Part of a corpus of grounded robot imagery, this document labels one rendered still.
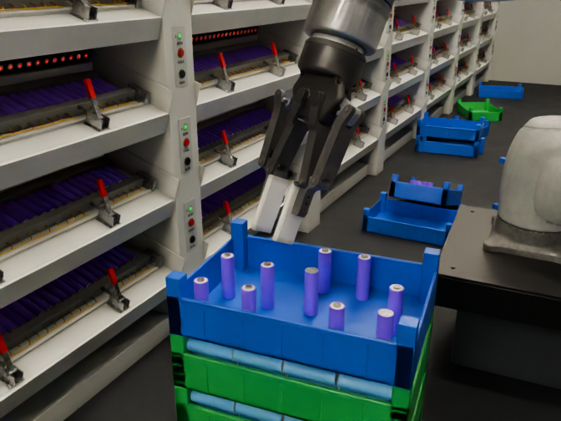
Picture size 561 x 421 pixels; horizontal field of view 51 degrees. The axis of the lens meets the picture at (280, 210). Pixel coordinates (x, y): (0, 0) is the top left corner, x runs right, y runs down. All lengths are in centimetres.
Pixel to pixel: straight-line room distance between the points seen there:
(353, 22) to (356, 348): 36
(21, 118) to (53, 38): 15
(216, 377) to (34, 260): 45
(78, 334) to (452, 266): 74
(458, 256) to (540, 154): 26
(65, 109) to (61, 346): 44
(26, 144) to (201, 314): 47
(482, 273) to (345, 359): 60
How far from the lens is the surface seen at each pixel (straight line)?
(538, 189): 125
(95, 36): 110
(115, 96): 123
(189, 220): 136
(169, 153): 128
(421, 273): 82
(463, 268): 123
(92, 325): 123
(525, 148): 126
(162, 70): 124
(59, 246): 112
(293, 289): 83
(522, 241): 131
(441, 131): 298
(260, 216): 70
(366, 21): 68
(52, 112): 112
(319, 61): 67
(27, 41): 100
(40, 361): 116
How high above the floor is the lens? 81
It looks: 22 degrees down
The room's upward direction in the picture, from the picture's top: straight up
